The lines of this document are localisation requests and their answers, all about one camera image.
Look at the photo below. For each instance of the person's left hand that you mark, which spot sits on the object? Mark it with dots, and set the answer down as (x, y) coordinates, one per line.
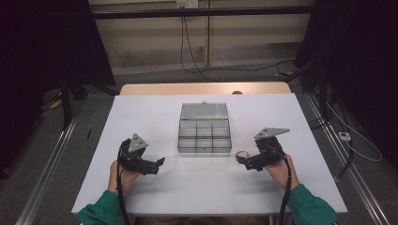
(125, 179)

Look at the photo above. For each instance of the dark curtain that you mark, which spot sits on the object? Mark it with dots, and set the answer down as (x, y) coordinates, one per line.
(37, 62)
(359, 62)

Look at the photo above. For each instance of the black metal stand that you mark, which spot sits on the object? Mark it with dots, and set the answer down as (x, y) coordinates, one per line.
(322, 90)
(65, 106)

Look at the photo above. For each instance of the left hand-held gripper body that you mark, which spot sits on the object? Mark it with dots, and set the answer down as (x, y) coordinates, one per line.
(134, 156)

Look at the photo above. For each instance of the white wall socket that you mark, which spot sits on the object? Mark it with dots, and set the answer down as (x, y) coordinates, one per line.
(187, 3)

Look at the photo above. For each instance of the dark round table grommet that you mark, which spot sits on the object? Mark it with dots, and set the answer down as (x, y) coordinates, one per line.
(237, 92)

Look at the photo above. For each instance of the white table cover sheet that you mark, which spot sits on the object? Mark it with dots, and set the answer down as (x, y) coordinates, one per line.
(206, 187)

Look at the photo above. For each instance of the person's right hand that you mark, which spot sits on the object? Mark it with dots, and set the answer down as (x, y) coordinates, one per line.
(281, 173)

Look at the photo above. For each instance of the wooden table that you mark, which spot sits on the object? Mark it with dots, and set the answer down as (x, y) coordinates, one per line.
(187, 88)

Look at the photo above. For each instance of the black horizontal metal bar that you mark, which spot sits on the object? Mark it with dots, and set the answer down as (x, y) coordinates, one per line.
(200, 13)

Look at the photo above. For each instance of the aluminium floor rail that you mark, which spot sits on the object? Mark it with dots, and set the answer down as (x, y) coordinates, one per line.
(47, 175)
(350, 175)

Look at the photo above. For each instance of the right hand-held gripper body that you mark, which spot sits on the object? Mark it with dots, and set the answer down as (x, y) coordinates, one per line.
(269, 151)

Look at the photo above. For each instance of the white power strip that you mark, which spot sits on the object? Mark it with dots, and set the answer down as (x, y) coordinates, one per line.
(344, 136)

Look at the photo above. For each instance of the clear plastic compartment box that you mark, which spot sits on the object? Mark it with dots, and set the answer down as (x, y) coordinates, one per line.
(204, 137)

